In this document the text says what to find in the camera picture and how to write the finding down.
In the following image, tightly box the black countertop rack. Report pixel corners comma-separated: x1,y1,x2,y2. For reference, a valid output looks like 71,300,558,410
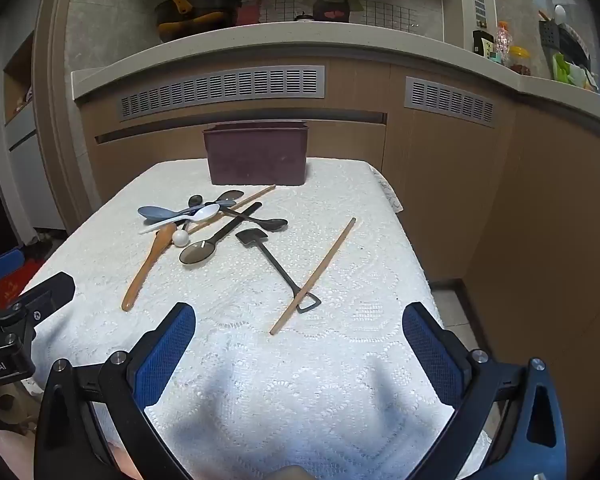
539,5,591,78

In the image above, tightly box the black pot with yellow handle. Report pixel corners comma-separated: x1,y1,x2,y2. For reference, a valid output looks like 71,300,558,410
155,0,236,43

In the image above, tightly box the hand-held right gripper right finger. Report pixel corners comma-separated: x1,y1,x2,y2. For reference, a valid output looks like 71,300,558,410
401,301,568,480

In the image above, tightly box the white plastic spoon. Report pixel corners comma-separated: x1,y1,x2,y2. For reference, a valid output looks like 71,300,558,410
139,204,222,236

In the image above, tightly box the dark sauce bottle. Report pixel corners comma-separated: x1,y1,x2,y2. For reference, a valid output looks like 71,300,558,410
472,30,496,58

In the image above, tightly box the black shovel-shaped spoon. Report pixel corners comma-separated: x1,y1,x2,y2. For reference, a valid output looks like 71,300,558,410
235,228,322,314

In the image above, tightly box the purple plastic utensil container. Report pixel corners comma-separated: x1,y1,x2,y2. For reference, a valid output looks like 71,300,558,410
202,121,312,187

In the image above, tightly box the long grey vent grille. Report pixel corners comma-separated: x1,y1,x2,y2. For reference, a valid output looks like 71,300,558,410
117,66,326,122

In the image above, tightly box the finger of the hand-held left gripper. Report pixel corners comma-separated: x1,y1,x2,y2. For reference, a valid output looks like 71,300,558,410
0,249,26,286
0,272,76,348

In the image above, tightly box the blue plastic spoon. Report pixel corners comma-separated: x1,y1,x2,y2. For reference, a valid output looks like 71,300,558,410
137,200,237,223

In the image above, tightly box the short grey vent grille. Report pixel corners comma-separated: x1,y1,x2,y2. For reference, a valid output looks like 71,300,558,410
404,76,497,127

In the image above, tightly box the brown wooden spoon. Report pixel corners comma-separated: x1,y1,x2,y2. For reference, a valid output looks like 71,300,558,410
121,224,178,312

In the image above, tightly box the small black spoon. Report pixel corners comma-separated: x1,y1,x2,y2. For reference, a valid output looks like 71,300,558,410
180,194,205,233

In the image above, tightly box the wooden chopstick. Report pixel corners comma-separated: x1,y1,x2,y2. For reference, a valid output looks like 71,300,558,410
187,185,277,233
269,217,357,336

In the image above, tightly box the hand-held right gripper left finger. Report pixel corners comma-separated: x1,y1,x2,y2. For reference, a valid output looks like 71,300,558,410
34,301,197,480

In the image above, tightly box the black long-handled spoon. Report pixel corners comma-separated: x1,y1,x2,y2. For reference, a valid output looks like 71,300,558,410
222,207,289,232

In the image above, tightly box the wooden kitchen counter cabinet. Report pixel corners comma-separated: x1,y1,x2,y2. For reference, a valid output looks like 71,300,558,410
71,21,600,480

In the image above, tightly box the white lace tablecloth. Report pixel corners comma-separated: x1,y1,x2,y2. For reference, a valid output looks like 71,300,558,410
17,159,493,480

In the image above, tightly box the red object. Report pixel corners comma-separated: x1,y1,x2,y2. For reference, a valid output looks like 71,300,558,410
0,262,33,303

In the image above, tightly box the green packet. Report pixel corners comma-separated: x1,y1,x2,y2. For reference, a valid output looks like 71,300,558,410
552,52,598,92

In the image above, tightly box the translucent brown spoon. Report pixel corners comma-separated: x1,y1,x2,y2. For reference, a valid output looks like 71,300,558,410
179,201,263,266

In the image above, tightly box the clear bottle with orange cap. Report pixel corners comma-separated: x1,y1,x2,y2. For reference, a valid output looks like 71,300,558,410
495,21,512,67

